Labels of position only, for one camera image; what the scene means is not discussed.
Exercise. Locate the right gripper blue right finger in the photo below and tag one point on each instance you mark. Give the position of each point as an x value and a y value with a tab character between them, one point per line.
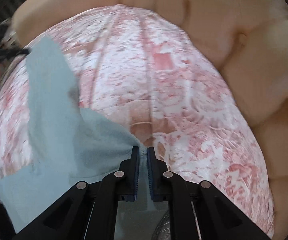
153	173

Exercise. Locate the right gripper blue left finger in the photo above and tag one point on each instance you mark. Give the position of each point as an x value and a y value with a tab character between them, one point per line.
134	172

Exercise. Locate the light blue sweater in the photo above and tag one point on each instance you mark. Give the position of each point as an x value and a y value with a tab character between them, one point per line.
71	144

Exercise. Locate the pink floral lace sofa cover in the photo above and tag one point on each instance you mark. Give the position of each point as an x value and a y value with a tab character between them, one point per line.
143	73

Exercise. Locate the tufted peach leather sofa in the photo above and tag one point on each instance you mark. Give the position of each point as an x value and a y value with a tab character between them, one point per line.
246	40

